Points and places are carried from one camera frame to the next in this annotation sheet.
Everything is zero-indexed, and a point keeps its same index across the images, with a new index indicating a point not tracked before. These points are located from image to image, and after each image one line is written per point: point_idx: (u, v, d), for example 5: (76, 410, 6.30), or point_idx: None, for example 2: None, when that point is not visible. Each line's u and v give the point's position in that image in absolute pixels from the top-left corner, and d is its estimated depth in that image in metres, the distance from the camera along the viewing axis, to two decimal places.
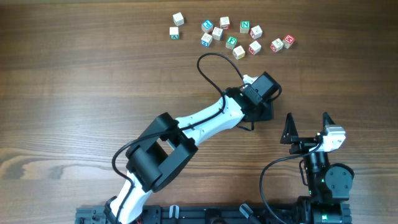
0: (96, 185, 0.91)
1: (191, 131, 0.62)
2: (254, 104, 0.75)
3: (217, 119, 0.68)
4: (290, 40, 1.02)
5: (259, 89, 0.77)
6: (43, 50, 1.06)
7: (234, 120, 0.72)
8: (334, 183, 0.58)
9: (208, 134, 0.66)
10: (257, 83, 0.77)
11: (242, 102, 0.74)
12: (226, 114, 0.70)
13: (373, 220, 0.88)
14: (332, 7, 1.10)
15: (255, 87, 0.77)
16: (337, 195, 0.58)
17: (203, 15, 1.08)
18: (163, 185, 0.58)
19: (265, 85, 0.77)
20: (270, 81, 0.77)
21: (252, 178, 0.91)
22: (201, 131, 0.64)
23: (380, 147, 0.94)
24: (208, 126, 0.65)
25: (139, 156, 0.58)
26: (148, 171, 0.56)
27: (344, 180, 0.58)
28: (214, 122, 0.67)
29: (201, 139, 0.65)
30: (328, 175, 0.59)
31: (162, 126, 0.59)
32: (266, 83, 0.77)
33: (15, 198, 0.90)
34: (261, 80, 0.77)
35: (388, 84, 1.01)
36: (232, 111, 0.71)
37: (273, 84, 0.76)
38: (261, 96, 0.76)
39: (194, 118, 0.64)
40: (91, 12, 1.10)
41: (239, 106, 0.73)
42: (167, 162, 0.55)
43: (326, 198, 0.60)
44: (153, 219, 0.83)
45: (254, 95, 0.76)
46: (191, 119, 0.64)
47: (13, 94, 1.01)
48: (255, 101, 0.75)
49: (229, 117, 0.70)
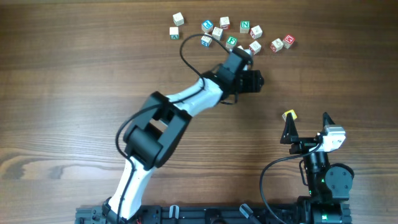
0: (96, 185, 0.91)
1: (182, 106, 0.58)
2: (228, 83, 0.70)
3: (201, 94, 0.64)
4: (290, 40, 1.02)
5: (230, 67, 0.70)
6: (43, 50, 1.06)
7: (214, 99, 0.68)
8: (334, 183, 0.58)
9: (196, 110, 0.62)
10: (227, 61, 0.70)
11: (219, 83, 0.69)
12: (208, 91, 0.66)
13: (373, 220, 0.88)
14: (332, 6, 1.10)
15: (226, 66, 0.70)
16: (336, 195, 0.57)
17: (204, 15, 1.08)
18: (165, 160, 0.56)
19: (234, 61, 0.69)
20: (237, 56, 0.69)
21: (252, 178, 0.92)
22: (189, 105, 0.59)
23: (380, 147, 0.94)
24: (195, 101, 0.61)
25: (136, 136, 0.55)
26: (148, 147, 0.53)
27: (344, 180, 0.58)
28: (201, 98, 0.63)
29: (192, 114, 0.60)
30: (328, 175, 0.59)
31: (153, 101, 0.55)
32: (235, 60, 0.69)
33: (16, 198, 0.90)
34: (229, 57, 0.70)
35: (388, 84, 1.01)
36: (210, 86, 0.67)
37: (242, 58, 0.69)
38: (232, 73, 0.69)
39: (181, 95, 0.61)
40: (91, 12, 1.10)
41: (218, 85, 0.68)
42: (166, 134, 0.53)
43: (326, 198, 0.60)
44: (153, 219, 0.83)
45: (226, 74, 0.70)
46: (178, 96, 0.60)
47: (13, 94, 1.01)
48: (228, 81, 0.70)
49: (210, 93, 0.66)
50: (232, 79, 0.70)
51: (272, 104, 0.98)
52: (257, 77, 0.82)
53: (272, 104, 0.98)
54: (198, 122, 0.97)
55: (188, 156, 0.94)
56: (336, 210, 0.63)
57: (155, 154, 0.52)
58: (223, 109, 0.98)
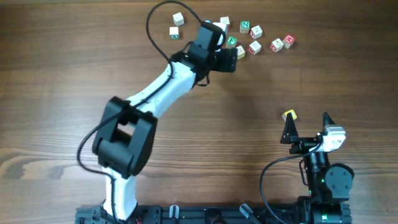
0: (96, 185, 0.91)
1: (145, 106, 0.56)
2: (199, 63, 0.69)
3: (168, 84, 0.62)
4: (290, 40, 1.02)
5: (201, 43, 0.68)
6: (43, 50, 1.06)
7: (186, 82, 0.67)
8: (334, 183, 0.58)
9: (163, 105, 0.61)
10: (198, 38, 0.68)
11: (189, 62, 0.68)
12: (177, 79, 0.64)
13: (373, 220, 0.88)
14: (332, 6, 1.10)
15: (198, 42, 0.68)
16: (337, 195, 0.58)
17: (204, 15, 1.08)
18: (140, 166, 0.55)
19: (204, 35, 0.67)
20: (208, 30, 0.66)
21: (252, 178, 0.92)
22: (155, 101, 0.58)
23: (380, 147, 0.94)
24: (161, 95, 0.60)
25: (106, 147, 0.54)
26: (119, 157, 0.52)
27: (344, 180, 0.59)
28: (168, 89, 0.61)
29: (159, 111, 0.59)
30: (328, 176, 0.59)
31: (114, 108, 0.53)
32: (206, 34, 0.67)
33: (15, 198, 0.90)
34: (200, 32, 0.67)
35: (388, 84, 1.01)
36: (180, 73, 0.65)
37: (213, 32, 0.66)
38: (206, 49, 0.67)
39: (147, 93, 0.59)
40: (91, 12, 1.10)
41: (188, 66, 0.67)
42: (133, 141, 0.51)
43: (326, 198, 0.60)
44: (153, 218, 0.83)
45: (199, 51, 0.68)
46: (143, 94, 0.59)
47: (13, 94, 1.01)
48: (203, 58, 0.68)
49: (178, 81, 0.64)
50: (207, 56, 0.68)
51: (272, 104, 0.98)
52: (232, 57, 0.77)
53: (272, 104, 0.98)
54: (198, 122, 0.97)
55: (188, 156, 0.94)
56: (336, 210, 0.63)
57: (127, 163, 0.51)
58: (223, 109, 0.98)
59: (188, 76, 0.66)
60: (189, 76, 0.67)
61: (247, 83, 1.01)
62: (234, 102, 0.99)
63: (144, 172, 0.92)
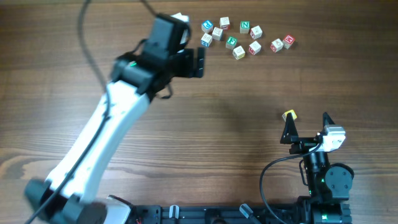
0: None
1: (73, 178, 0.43)
2: (158, 70, 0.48)
3: (101, 132, 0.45)
4: (290, 40, 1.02)
5: (158, 41, 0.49)
6: (43, 50, 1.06)
7: (138, 108, 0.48)
8: (334, 183, 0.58)
9: (100, 160, 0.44)
10: (155, 34, 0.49)
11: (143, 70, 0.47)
12: (114, 119, 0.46)
13: (373, 220, 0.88)
14: (332, 7, 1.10)
15: (152, 39, 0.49)
16: (337, 195, 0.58)
17: (204, 15, 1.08)
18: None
19: (163, 28, 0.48)
20: (166, 20, 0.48)
21: (252, 178, 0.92)
22: (84, 168, 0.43)
23: (380, 147, 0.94)
24: (93, 155, 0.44)
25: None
26: None
27: (344, 180, 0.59)
28: (104, 139, 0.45)
29: (96, 172, 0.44)
30: (328, 175, 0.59)
31: (33, 195, 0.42)
32: (163, 27, 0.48)
33: (16, 198, 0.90)
34: (155, 26, 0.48)
35: (388, 84, 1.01)
36: (120, 106, 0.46)
37: (174, 24, 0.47)
38: (165, 48, 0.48)
39: (73, 158, 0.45)
40: (91, 12, 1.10)
41: (140, 76, 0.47)
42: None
43: (326, 198, 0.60)
44: (153, 219, 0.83)
45: (157, 53, 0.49)
46: (69, 162, 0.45)
47: (13, 94, 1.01)
48: (160, 61, 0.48)
49: (120, 121, 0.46)
50: (167, 57, 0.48)
51: (272, 104, 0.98)
52: (199, 59, 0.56)
53: (272, 104, 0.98)
54: (198, 122, 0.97)
55: (188, 156, 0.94)
56: (336, 210, 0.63)
57: None
58: (223, 109, 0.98)
59: (134, 107, 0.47)
60: (138, 106, 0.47)
61: (247, 83, 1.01)
62: (234, 102, 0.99)
63: (144, 172, 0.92)
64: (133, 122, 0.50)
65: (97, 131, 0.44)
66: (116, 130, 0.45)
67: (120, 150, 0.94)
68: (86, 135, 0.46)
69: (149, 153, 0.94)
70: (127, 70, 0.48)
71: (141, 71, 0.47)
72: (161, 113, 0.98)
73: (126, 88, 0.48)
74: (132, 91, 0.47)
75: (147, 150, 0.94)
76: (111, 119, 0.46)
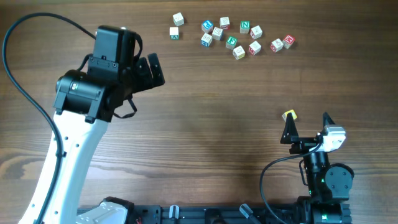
0: (96, 185, 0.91)
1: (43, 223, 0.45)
2: (108, 84, 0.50)
3: (60, 172, 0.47)
4: (290, 40, 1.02)
5: (106, 53, 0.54)
6: (43, 50, 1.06)
7: (92, 139, 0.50)
8: (334, 183, 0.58)
9: (66, 198, 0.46)
10: (100, 48, 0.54)
11: (91, 85, 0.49)
12: (70, 155, 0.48)
13: (373, 220, 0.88)
14: (332, 6, 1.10)
15: (99, 53, 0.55)
16: (337, 195, 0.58)
17: (204, 15, 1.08)
18: None
19: (109, 39, 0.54)
20: (111, 31, 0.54)
21: (252, 178, 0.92)
22: (51, 210, 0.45)
23: (380, 147, 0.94)
24: (58, 195, 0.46)
25: None
26: None
27: (344, 180, 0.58)
28: (66, 175, 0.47)
29: (65, 210, 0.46)
30: (328, 175, 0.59)
31: None
32: (110, 37, 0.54)
33: (15, 198, 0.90)
34: (99, 40, 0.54)
35: (388, 84, 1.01)
36: (72, 139, 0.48)
37: (119, 33, 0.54)
38: (115, 60, 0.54)
39: (38, 205, 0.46)
40: (91, 12, 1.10)
41: (91, 93, 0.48)
42: None
43: (326, 198, 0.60)
44: (153, 219, 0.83)
45: (107, 66, 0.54)
46: (35, 210, 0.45)
47: (13, 94, 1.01)
48: (112, 73, 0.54)
49: (76, 155, 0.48)
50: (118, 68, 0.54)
51: (272, 104, 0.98)
52: (155, 65, 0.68)
53: (272, 104, 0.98)
54: (198, 122, 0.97)
55: (188, 156, 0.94)
56: (336, 209, 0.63)
57: None
58: (223, 109, 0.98)
59: (90, 134, 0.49)
60: (94, 132, 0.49)
61: (247, 83, 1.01)
62: (234, 102, 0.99)
63: (144, 172, 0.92)
64: (95, 145, 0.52)
65: (56, 172, 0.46)
66: (76, 164, 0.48)
67: (119, 150, 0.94)
68: (44, 176, 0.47)
69: (149, 153, 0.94)
70: (73, 90, 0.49)
71: (90, 88, 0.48)
72: (161, 113, 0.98)
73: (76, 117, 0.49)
74: (83, 118, 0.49)
75: (147, 150, 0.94)
76: (66, 155, 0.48)
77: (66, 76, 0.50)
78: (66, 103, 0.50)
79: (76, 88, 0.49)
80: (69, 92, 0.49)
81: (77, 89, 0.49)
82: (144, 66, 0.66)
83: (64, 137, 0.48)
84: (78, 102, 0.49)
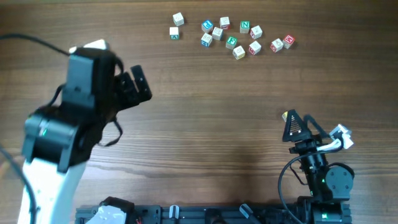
0: (96, 185, 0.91)
1: None
2: (82, 122, 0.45)
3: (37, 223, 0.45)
4: (290, 40, 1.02)
5: (79, 84, 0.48)
6: (43, 50, 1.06)
7: (69, 180, 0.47)
8: (334, 183, 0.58)
9: None
10: (71, 77, 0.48)
11: (60, 128, 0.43)
12: (45, 208, 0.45)
13: (373, 220, 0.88)
14: (332, 6, 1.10)
15: (73, 84, 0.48)
16: (337, 195, 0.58)
17: (204, 15, 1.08)
18: None
19: (82, 68, 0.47)
20: (86, 58, 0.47)
21: (252, 178, 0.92)
22: None
23: (380, 147, 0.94)
24: None
25: None
26: None
27: (344, 180, 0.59)
28: None
29: None
30: (328, 175, 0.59)
31: None
32: (83, 66, 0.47)
33: (16, 198, 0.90)
34: (71, 67, 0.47)
35: (388, 84, 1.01)
36: (45, 192, 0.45)
37: (93, 60, 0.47)
38: (89, 92, 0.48)
39: None
40: (91, 12, 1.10)
41: (59, 139, 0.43)
42: None
43: (326, 197, 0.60)
44: (153, 219, 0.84)
45: (80, 99, 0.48)
46: None
47: (13, 94, 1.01)
48: (87, 108, 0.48)
49: (51, 205, 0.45)
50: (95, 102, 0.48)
51: (272, 104, 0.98)
52: (140, 79, 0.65)
53: (272, 104, 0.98)
54: (198, 122, 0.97)
55: (188, 156, 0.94)
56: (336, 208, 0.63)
57: None
58: (223, 109, 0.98)
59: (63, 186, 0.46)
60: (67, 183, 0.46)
61: (247, 83, 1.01)
62: (234, 102, 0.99)
63: (144, 172, 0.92)
64: (72, 191, 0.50)
65: None
66: (53, 214, 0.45)
67: (120, 150, 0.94)
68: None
69: (149, 153, 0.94)
70: (41, 136, 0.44)
71: (61, 127, 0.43)
72: (161, 113, 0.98)
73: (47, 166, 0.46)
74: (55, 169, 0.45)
75: (147, 150, 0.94)
76: (40, 209, 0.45)
77: (37, 113, 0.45)
78: (35, 150, 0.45)
79: (43, 133, 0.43)
80: (38, 137, 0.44)
81: (46, 132, 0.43)
82: (127, 82, 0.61)
83: (37, 190, 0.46)
84: (48, 148, 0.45)
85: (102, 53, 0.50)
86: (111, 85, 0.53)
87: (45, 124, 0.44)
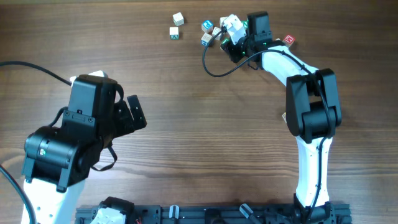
0: (96, 185, 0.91)
1: None
2: (81, 142, 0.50)
3: None
4: (290, 40, 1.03)
5: (82, 108, 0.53)
6: (43, 50, 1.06)
7: (68, 197, 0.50)
8: (263, 29, 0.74)
9: None
10: (74, 101, 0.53)
11: (59, 145, 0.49)
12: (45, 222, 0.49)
13: (372, 220, 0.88)
14: (331, 6, 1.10)
15: (75, 107, 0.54)
16: (259, 23, 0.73)
17: (204, 15, 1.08)
18: (69, 184, 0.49)
19: (86, 93, 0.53)
20: (89, 84, 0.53)
21: (252, 178, 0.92)
22: None
23: (380, 147, 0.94)
24: None
25: (64, 175, 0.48)
26: (63, 173, 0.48)
27: (264, 25, 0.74)
28: None
29: None
30: (257, 25, 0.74)
31: None
32: (87, 91, 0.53)
33: (16, 198, 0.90)
34: (74, 92, 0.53)
35: (388, 84, 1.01)
36: (44, 210, 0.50)
37: (96, 87, 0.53)
38: (89, 116, 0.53)
39: None
40: (91, 11, 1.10)
41: (58, 155, 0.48)
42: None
43: (257, 40, 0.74)
44: (153, 219, 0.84)
45: (81, 122, 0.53)
46: None
47: (13, 94, 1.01)
48: (87, 130, 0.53)
49: None
50: (96, 124, 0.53)
51: (272, 104, 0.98)
52: (135, 107, 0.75)
53: (272, 104, 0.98)
54: (198, 122, 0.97)
55: (188, 156, 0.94)
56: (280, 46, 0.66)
57: (64, 175, 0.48)
58: (223, 109, 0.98)
59: (63, 203, 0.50)
60: (67, 199, 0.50)
61: (247, 83, 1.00)
62: (234, 102, 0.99)
63: (144, 172, 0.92)
64: (71, 207, 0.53)
65: None
66: None
67: (120, 150, 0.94)
68: None
69: (149, 153, 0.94)
70: (42, 155, 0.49)
71: (61, 147, 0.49)
72: (161, 113, 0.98)
73: (48, 186, 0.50)
74: (55, 188, 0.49)
75: (147, 150, 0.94)
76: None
77: (37, 134, 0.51)
78: (37, 168, 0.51)
79: (43, 154, 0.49)
80: (39, 157, 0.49)
81: (46, 152, 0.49)
82: (124, 111, 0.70)
83: (37, 208, 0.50)
84: (49, 167, 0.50)
85: (104, 80, 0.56)
86: (111, 110, 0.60)
87: (44, 144, 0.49)
